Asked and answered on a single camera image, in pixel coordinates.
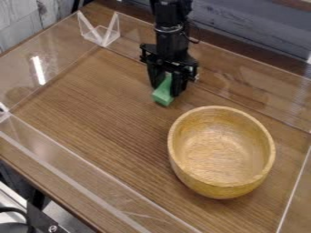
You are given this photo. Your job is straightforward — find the black metal base plate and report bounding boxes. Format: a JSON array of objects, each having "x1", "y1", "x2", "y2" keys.
[{"x1": 23, "y1": 199, "x2": 99, "y2": 233}]

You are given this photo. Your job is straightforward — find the clear acrylic tray wall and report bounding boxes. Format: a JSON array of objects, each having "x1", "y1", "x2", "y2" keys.
[{"x1": 0, "y1": 103, "x2": 202, "y2": 233}]

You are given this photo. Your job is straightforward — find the black cable on floor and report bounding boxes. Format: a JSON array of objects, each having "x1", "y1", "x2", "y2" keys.
[{"x1": 0, "y1": 207, "x2": 33, "y2": 233}]

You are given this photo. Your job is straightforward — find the brown wooden bowl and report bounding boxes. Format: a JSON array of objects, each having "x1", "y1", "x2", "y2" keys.
[{"x1": 168, "y1": 106, "x2": 276, "y2": 199}]

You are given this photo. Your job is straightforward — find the clear acrylic corner bracket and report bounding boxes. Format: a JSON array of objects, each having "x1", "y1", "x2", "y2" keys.
[{"x1": 76, "y1": 11, "x2": 120, "y2": 47}]

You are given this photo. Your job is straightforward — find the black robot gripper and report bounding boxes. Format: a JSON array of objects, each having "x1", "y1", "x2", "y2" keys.
[{"x1": 140, "y1": 25, "x2": 198, "y2": 97}]

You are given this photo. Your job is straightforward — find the green rectangular block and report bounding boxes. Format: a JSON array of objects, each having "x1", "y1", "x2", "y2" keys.
[{"x1": 152, "y1": 73, "x2": 174, "y2": 106}]

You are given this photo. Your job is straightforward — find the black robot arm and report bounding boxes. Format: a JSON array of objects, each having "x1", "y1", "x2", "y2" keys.
[{"x1": 140, "y1": 0, "x2": 199, "y2": 97}]

